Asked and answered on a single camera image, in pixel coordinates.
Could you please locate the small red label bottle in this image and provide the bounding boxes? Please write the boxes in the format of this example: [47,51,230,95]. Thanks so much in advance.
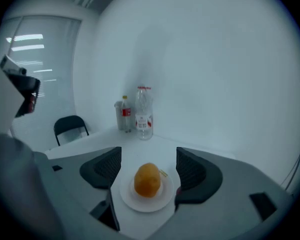
[120,95,132,133]

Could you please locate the white cylindrical cup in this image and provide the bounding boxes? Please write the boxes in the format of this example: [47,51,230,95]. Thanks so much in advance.
[113,100,125,131]

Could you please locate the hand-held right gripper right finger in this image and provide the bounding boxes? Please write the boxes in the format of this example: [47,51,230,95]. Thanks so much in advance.
[174,146,224,212]

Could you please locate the large clear plastic bottle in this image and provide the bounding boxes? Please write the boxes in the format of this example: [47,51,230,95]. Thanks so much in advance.
[134,85,154,141]

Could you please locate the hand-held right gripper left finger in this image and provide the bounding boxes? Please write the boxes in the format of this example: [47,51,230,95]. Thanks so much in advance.
[79,146,123,190]

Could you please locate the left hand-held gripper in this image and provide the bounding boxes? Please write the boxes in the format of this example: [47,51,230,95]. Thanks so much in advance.
[0,54,42,136]

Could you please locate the white round plate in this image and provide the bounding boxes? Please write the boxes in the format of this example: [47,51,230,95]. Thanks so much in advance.
[119,168,175,214]

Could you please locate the black folding chair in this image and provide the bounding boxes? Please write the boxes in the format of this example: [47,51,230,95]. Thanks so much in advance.
[53,114,90,147]

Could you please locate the white square table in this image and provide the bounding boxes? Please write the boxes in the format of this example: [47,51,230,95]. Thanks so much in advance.
[43,125,238,238]

